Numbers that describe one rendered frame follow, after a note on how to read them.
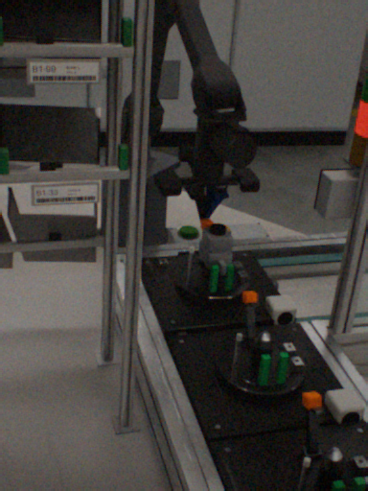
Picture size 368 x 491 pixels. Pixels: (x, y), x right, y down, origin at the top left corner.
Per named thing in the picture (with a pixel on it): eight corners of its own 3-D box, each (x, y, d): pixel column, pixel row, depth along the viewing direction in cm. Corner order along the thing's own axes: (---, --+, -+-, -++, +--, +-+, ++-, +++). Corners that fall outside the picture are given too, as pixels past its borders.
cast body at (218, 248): (197, 252, 139) (201, 219, 135) (220, 250, 140) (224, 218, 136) (211, 276, 132) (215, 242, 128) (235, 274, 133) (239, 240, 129)
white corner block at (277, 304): (262, 314, 136) (264, 295, 134) (286, 312, 137) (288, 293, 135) (271, 329, 132) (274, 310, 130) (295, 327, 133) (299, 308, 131)
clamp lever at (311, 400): (302, 447, 102) (301, 392, 100) (315, 445, 102) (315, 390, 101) (313, 457, 98) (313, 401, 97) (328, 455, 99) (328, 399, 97)
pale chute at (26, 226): (23, 261, 139) (24, 238, 140) (96, 262, 140) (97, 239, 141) (6, 215, 112) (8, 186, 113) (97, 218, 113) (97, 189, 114)
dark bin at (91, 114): (20, 165, 127) (20, 120, 126) (100, 168, 129) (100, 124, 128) (-2, 160, 99) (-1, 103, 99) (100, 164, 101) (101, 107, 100)
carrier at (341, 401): (166, 345, 126) (171, 282, 120) (298, 331, 132) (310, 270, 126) (207, 450, 106) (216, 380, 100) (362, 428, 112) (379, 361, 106)
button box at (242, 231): (166, 251, 163) (168, 226, 160) (257, 245, 168) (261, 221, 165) (174, 268, 157) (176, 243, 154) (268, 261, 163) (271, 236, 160)
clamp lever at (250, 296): (241, 337, 122) (241, 291, 121) (254, 336, 122) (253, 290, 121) (250, 342, 118) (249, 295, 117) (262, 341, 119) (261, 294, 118)
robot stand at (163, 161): (126, 219, 183) (129, 141, 173) (175, 238, 177) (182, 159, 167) (87, 241, 172) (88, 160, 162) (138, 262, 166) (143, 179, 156)
